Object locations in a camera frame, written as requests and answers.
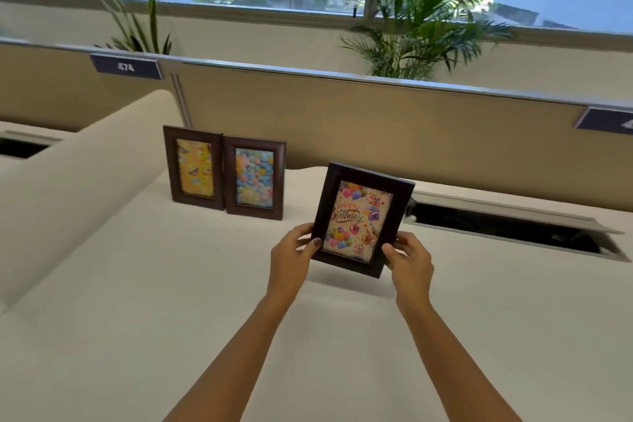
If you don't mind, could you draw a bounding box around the person's right hand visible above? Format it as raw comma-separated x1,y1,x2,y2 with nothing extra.
381,231,435,303

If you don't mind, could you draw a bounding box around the person's left hand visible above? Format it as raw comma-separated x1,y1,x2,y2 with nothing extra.
269,223,323,296

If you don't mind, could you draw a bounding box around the dark frame with balloon picture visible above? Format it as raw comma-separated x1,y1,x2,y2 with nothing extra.
310,162,415,279

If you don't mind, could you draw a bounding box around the person's right forearm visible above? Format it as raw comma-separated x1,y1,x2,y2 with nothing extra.
396,295,524,422

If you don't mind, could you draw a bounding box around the person's left forearm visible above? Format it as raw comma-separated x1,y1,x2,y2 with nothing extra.
162,288,300,422

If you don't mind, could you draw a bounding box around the beige desk divider panel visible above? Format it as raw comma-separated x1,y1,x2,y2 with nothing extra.
0,37,633,214

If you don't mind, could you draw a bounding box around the large green palm plant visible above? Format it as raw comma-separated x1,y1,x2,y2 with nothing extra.
338,0,515,81

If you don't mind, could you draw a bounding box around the beige curved side partition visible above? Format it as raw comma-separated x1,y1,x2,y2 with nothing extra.
0,89,191,309

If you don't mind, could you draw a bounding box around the dark blue desk label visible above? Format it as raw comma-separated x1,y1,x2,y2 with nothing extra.
574,106,633,136
90,54,163,81

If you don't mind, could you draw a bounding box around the small green leafy plant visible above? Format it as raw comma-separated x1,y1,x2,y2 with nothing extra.
94,0,174,55

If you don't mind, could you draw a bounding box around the dark frame with blue-yellow picture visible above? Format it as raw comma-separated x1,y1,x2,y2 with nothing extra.
222,135,287,221

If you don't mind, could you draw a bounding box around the grey desk cable tray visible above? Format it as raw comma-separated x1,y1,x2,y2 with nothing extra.
0,129,65,160
403,191,626,261

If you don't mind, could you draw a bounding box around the dark frame with orange picture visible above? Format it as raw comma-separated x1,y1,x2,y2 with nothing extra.
163,125,225,211

